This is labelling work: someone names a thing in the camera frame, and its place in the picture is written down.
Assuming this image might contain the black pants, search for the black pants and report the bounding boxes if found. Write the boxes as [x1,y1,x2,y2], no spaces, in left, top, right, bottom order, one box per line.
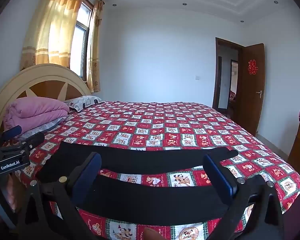
[36,142,229,226]

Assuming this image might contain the folded pink quilt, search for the folded pink quilt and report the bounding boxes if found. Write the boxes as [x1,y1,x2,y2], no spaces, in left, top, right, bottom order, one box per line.
[2,96,69,133]

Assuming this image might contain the grey patterned pillow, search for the grey patterned pillow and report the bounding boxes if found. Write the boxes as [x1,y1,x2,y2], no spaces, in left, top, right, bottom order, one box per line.
[15,117,66,141]

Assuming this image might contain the red cartoon patchwork bedspread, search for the red cartoon patchwork bedspread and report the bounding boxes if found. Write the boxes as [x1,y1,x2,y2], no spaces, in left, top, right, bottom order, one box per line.
[15,102,300,239]

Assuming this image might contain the white patterned pillow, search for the white patterned pillow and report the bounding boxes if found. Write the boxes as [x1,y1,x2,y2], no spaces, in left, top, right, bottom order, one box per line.
[64,95,104,112]

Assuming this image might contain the cream and wood headboard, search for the cream and wood headboard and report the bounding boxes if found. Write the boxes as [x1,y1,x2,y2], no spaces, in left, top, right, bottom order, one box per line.
[0,63,91,131]

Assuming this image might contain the red double happiness decoration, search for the red double happiness decoration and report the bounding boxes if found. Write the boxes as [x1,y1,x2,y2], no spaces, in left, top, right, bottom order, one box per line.
[248,60,258,75]

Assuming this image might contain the left yellow curtain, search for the left yellow curtain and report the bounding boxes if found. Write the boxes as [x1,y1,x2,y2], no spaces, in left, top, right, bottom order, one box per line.
[20,0,83,70]

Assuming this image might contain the yellow curtain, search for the yellow curtain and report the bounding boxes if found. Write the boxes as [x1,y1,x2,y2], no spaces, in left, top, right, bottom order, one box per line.
[87,0,103,93]
[20,0,83,70]

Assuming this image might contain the brown wooden door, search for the brown wooden door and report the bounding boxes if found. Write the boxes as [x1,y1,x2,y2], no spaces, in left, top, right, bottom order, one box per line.
[236,43,266,135]

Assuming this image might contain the right yellow curtain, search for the right yellow curtain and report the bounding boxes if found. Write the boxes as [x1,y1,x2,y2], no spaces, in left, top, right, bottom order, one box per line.
[87,0,103,93]

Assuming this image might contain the brown door frame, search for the brown door frame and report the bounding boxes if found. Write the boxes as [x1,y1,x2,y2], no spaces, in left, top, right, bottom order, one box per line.
[212,37,243,120]

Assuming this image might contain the window with dark frame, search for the window with dark frame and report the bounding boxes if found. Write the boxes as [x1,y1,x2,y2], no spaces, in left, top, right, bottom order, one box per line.
[70,0,93,81]

